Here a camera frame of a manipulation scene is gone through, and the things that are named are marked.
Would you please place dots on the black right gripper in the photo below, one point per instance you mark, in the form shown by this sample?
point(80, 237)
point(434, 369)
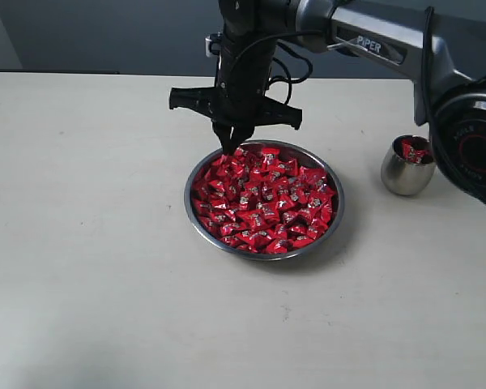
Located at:
point(237, 103)

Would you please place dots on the red candy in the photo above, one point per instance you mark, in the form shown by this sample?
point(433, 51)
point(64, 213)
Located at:
point(416, 150)

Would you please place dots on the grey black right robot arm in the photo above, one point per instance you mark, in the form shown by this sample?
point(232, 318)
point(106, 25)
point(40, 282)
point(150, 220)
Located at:
point(443, 56)

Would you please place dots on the pile of red candies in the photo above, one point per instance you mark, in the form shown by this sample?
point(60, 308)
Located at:
point(263, 202)

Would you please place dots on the round steel bowl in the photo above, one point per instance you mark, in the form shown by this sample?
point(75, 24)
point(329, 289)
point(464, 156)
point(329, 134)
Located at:
point(198, 227)

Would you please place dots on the steel cup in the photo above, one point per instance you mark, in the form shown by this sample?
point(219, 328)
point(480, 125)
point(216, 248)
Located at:
point(401, 177)

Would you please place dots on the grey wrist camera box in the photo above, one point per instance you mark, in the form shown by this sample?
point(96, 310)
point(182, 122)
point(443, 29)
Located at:
point(213, 44)

